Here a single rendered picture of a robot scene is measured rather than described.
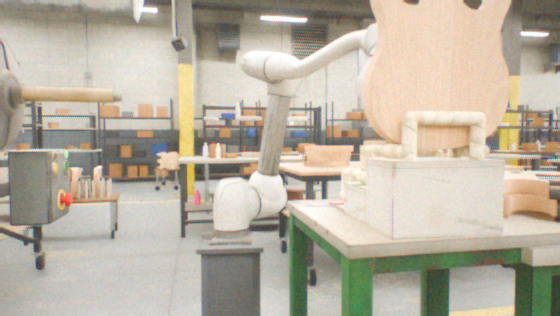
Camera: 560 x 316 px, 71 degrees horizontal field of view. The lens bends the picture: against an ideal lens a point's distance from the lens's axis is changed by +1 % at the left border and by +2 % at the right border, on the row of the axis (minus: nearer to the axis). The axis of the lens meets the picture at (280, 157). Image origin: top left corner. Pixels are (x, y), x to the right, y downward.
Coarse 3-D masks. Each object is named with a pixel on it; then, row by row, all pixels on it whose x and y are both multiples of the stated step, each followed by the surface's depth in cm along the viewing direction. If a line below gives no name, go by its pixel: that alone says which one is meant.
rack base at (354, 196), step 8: (344, 184) 113; (344, 192) 114; (352, 192) 107; (360, 192) 101; (344, 200) 114; (352, 200) 107; (360, 200) 102; (344, 208) 114; (352, 208) 107; (360, 208) 102; (352, 216) 107; (360, 216) 102
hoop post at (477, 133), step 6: (474, 126) 88; (480, 126) 88; (474, 132) 88; (480, 132) 88; (474, 138) 88; (480, 138) 88; (474, 144) 88; (480, 144) 88; (474, 150) 89; (480, 150) 88; (474, 156) 89; (480, 156) 88
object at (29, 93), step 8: (24, 88) 84; (32, 88) 84; (40, 88) 84; (48, 88) 85; (56, 88) 85; (64, 88) 85; (72, 88) 86; (80, 88) 86; (88, 88) 87; (96, 88) 87; (104, 88) 88; (112, 88) 88; (24, 96) 84; (32, 96) 84; (40, 96) 84; (48, 96) 84; (56, 96) 85; (64, 96) 85; (72, 96) 85; (80, 96) 86; (88, 96) 86; (96, 96) 86; (104, 96) 87; (112, 96) 87
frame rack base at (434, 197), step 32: (384, 160) 88; (448, 160) 87; (480, 160) 87; (384, 192) 88; (416, 192) 85; (448, 192) 86; (480, 192) 87; (384, 224) 88; (416, 224) 85; (448, 224) 86; (480, 224) 88
